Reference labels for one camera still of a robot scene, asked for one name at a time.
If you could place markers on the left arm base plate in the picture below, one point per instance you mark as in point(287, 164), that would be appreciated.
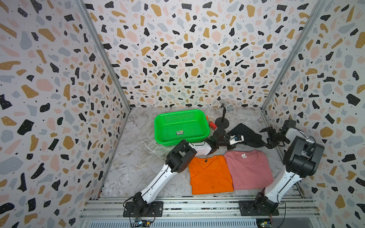
point(139, 209)

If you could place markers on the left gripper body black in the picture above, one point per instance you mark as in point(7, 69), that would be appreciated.
point(225, 143)

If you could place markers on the pink folded t-shirt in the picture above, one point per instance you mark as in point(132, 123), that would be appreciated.
point(249, 170)

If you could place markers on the aluminium mounting rail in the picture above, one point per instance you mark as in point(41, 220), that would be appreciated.
point(201, 212)

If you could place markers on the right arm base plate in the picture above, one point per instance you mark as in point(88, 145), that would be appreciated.
point(258, 208)

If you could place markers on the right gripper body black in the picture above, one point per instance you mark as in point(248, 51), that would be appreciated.
point(273, 138)

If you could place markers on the black t-shirt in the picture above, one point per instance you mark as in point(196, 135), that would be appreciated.
point(250, 138)

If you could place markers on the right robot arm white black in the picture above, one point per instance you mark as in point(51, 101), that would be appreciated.
point(301, 159)

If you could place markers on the green plastic basket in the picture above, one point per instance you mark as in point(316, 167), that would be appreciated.
point(189, 125)

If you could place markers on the orange t-shirt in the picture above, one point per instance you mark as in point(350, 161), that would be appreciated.
point(210, 175)

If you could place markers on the red toy block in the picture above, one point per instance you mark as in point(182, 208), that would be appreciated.
point(212, 125)

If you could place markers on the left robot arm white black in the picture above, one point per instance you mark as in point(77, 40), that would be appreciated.
point(176, 162)

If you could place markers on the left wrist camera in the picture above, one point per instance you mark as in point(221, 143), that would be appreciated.
point(236, 139)

